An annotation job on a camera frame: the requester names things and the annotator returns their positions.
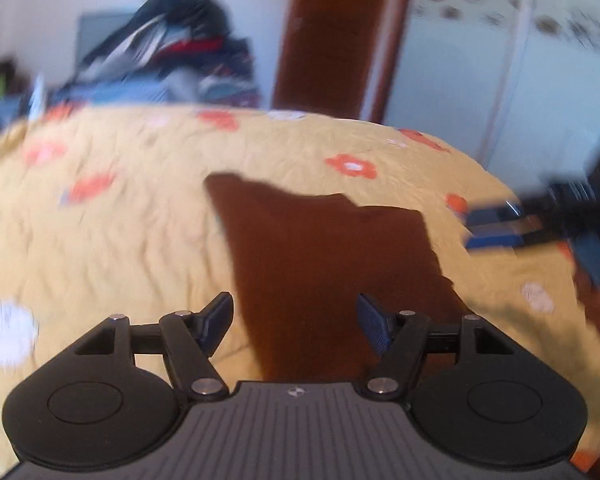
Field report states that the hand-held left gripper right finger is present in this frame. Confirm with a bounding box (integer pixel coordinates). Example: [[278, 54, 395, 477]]
[[356, 293, 520, 403]]

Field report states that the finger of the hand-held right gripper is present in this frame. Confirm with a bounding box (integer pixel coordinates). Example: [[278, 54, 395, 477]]
[[464, 201, 531, 228], [462, 230, 536, 253]]

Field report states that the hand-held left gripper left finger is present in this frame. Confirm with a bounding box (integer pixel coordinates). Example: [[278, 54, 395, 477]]
[[72, 290, 235, 402]]

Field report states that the brown knit sweater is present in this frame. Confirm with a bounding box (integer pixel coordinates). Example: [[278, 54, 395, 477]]
[[205, 172, 477, 386]]

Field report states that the pile of mixed clothes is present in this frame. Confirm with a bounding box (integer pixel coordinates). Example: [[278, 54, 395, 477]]
[[65, 0, 261, 108]]

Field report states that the yellow floral blanket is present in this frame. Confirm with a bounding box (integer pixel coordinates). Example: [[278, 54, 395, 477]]
[[0, 104, 600, 480]]

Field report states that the white sliding wardrobe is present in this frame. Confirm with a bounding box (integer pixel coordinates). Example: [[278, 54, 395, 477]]
[[384, 0, 600, 188]]

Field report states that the brown wooden door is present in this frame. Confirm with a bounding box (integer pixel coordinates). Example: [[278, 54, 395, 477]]
[[271, 0, 417, 124]]

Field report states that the grey flat board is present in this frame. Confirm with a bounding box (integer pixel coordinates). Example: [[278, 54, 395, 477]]
[[76, 10, 143, 73]]

